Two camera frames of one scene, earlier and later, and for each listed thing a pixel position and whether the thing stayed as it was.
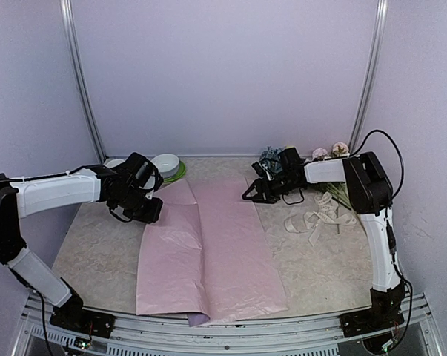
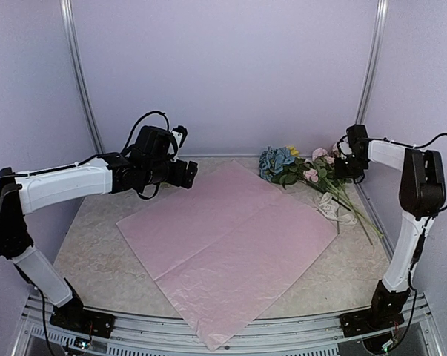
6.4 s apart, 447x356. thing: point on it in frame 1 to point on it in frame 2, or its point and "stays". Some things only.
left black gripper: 150,216 to 178,178
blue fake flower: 270,157 stays
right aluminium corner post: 372,74 stays
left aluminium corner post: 67,20 stays
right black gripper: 258,196 to 340,173
